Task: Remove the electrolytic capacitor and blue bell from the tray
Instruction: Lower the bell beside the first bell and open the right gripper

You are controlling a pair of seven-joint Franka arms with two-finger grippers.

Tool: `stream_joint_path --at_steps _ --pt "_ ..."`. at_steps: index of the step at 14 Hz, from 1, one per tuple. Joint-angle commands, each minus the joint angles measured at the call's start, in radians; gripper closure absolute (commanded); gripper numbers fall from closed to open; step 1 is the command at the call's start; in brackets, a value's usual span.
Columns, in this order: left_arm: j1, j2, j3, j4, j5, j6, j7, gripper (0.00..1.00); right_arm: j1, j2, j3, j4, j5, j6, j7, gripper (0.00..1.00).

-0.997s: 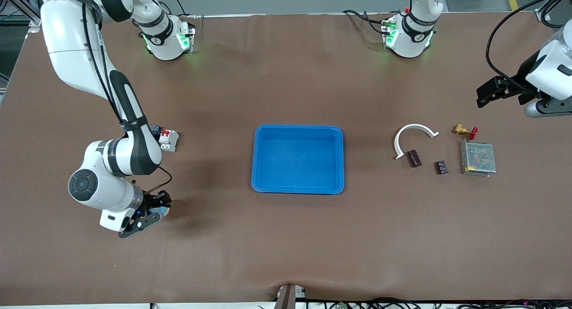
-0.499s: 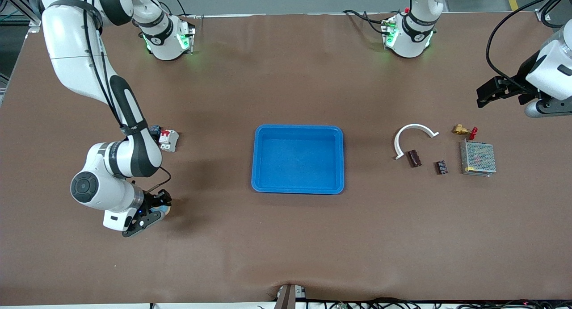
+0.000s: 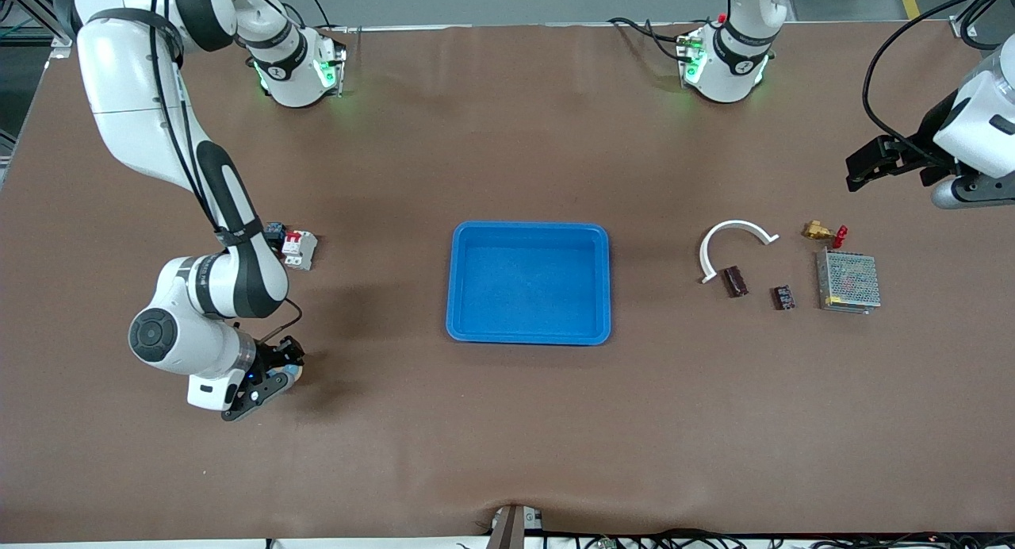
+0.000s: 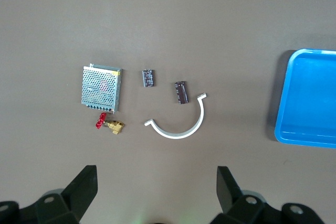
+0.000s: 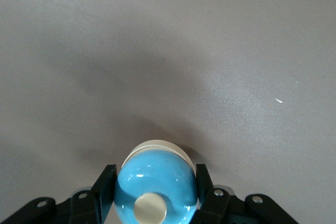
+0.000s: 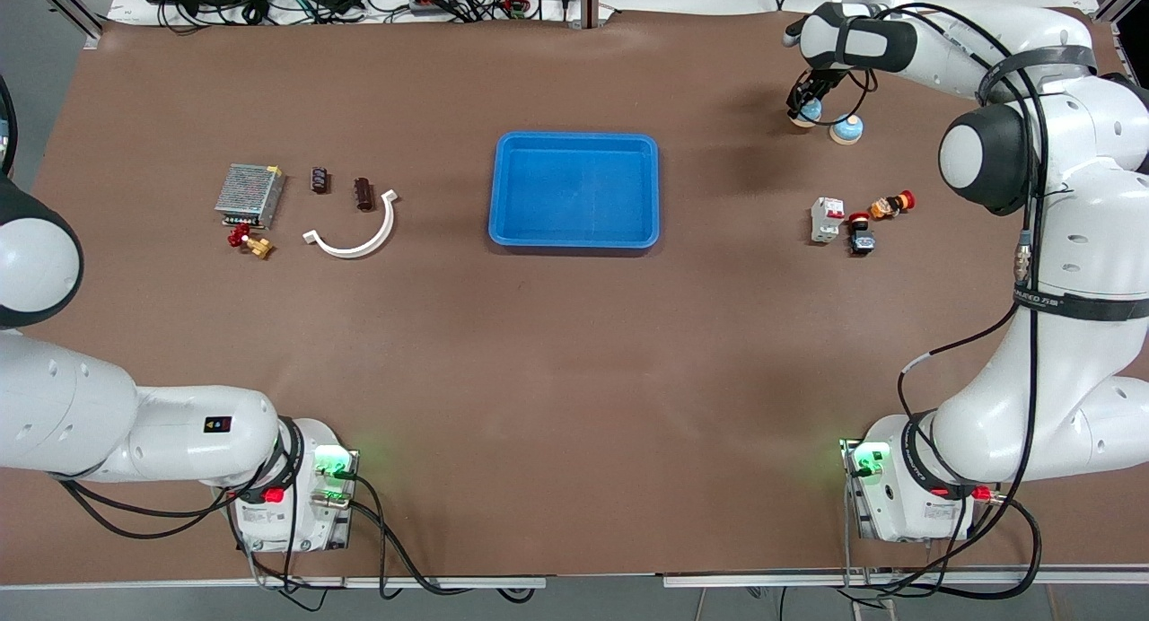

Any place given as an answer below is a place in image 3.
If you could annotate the dark cylindrical capacitor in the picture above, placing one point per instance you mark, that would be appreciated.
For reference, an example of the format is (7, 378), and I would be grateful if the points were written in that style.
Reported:
(736, 282)

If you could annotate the small black relay block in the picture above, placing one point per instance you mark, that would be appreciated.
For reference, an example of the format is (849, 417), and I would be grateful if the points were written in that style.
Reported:
(783, 297)

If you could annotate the metal mesh power supply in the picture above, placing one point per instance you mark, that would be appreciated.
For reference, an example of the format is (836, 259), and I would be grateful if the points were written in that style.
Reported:
(848, 281)

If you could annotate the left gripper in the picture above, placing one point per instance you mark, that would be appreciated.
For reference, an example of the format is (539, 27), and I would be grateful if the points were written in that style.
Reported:
(913, 153)

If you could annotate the blue bell orange button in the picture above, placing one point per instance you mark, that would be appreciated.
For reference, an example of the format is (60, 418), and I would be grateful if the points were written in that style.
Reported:
(296, 370)

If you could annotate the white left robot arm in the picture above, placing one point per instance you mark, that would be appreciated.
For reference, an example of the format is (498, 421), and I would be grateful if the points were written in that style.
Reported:
(725, 73)

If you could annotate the white curved pipe clamp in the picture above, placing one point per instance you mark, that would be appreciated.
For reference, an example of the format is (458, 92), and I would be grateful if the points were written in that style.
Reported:
(733, 226)

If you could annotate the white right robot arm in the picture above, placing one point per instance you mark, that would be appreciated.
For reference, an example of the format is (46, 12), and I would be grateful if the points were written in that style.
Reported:
(127, 97)

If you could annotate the white red circuit breaker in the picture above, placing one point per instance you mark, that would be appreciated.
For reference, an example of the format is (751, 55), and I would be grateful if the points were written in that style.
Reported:
(300, 250)

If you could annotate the blue plastic tray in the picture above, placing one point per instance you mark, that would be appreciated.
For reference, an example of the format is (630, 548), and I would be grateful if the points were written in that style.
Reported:
(530, 283)

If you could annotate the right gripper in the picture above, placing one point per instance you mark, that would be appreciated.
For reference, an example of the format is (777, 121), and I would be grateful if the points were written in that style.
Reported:
(279, 351)

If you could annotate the red black emergency stop button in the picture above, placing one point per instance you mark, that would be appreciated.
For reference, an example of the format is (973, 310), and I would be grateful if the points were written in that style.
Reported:
(276, 232)

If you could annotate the metal table edge bracket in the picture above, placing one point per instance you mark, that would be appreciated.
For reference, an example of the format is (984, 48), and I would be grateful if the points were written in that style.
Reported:
(511, 527)

